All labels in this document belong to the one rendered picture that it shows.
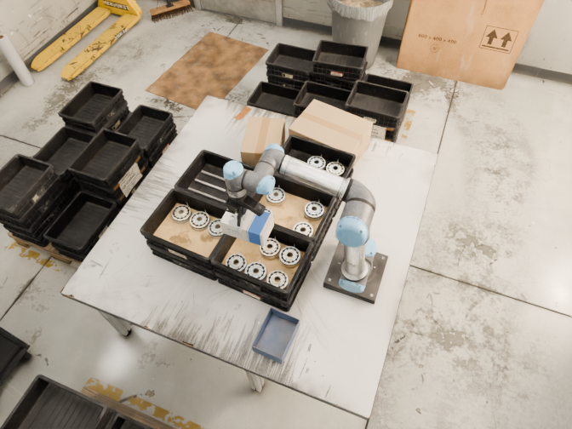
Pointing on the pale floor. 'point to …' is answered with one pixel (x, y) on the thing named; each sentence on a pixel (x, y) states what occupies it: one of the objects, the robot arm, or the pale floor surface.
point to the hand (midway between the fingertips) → (247, 221)
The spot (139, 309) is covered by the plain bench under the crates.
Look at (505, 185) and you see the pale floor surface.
